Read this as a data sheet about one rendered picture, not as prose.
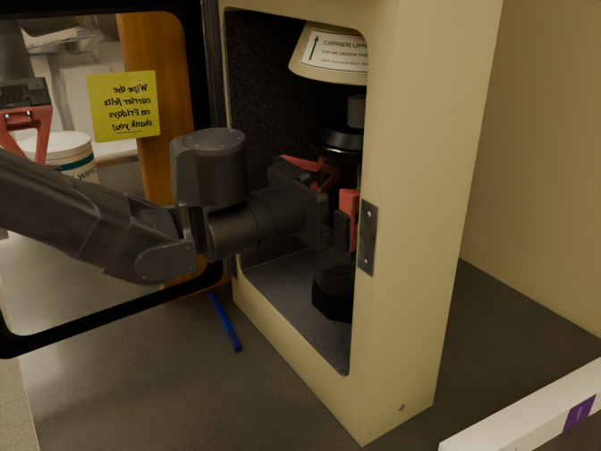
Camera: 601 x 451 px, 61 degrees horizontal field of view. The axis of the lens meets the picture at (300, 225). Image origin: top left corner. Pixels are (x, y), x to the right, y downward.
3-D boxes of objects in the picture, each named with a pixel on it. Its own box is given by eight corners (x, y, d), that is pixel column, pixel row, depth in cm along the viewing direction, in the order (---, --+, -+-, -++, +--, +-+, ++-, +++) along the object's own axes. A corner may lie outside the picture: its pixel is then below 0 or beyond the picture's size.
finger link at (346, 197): (363, 157, 58) (294, 177, 54) (406, 178, 53) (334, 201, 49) (361, 210, 61) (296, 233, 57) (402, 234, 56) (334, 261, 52)
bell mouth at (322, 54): (380, 47, 64) (384, 0, 61) (496, 72, 51) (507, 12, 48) (258, 62, 56) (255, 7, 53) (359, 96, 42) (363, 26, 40)
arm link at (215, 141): (130, 239, 53) (138, 285, 46) (107, 135, 47) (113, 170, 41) (240, 217, 57) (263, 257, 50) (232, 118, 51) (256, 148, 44)
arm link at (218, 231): (185, 250, 53) (207, 276, 49) (176, 191, 50) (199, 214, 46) (244, 231, 57) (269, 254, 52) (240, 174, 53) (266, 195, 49)
